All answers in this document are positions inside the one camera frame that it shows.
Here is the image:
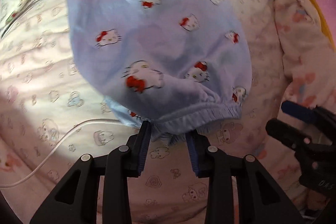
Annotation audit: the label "white cable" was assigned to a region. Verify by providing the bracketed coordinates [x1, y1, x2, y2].
[0, 119, 121, 188]

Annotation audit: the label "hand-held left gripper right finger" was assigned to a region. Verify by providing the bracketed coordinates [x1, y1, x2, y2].
[185, 132, 305, 224]

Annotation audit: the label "pink bow-print blanket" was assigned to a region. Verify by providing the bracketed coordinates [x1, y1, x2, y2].
[273, 0, 336, 122]

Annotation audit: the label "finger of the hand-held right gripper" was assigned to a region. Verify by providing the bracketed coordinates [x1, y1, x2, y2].
[281, 100, 336, 140]
[266, 118, 318, 153]

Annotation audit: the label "blue satin cat-print pants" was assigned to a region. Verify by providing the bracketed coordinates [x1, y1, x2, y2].
[66, 0, 254, 142]

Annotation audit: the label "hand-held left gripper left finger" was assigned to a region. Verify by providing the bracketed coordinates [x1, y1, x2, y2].
[30, 121, 152, 224]

